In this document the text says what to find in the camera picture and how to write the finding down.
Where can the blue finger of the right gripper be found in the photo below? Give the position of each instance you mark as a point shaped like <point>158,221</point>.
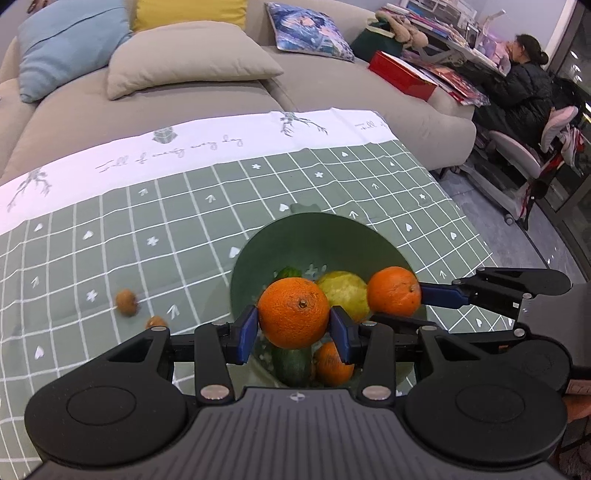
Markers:
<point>441,295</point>
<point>402,324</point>

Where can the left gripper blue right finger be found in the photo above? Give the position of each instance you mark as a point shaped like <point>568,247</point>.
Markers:
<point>370,347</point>

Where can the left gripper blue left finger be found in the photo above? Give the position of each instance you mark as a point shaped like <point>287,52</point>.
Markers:
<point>216,347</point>

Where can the orange tangerine back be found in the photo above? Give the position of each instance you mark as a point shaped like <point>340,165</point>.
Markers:
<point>394,291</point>

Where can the orange tangerine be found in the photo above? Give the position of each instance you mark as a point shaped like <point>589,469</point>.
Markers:
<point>394,291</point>
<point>329,368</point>
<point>293,313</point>

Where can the orange tangerine front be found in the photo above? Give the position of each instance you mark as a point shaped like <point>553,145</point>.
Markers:
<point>329,368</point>

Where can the yellow-green round fruit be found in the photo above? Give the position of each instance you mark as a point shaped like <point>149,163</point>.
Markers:
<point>347,290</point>

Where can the brown longan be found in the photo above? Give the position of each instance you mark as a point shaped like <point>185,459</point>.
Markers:
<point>155,321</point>
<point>126,303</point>

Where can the green cucumber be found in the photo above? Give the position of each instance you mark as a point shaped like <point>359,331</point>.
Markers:
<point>292,367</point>

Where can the brown longan back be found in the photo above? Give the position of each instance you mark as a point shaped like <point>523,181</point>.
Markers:
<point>126,303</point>

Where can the green colander bowl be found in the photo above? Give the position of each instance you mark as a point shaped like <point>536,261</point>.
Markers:
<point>315,243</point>

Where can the green checked tablecloth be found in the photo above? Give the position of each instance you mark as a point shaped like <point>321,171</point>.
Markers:
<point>166,213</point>

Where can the pink office chair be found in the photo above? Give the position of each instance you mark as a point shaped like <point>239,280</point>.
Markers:
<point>560,142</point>

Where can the person in black jacket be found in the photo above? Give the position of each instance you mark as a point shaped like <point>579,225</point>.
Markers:
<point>520,103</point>

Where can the red box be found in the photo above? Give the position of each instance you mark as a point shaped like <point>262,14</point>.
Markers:
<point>402,75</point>

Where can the cluttered desk with magazines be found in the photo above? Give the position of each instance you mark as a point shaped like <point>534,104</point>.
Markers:
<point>448,33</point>

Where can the plush toy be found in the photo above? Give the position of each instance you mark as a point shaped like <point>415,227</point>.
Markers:
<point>404,31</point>

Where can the dark green bag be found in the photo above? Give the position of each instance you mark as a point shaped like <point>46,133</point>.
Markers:
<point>370,42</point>

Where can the beige sofa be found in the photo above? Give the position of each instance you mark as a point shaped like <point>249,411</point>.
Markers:
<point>79,115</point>

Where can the beige cushion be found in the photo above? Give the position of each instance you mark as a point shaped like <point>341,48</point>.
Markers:
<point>199,51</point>

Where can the blue patterned cushion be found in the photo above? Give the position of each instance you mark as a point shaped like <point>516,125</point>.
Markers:
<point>306,31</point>

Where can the yellow cushion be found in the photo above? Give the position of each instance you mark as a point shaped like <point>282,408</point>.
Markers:
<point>151,14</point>

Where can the light blue cushion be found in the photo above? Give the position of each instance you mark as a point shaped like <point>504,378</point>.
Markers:
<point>67,40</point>

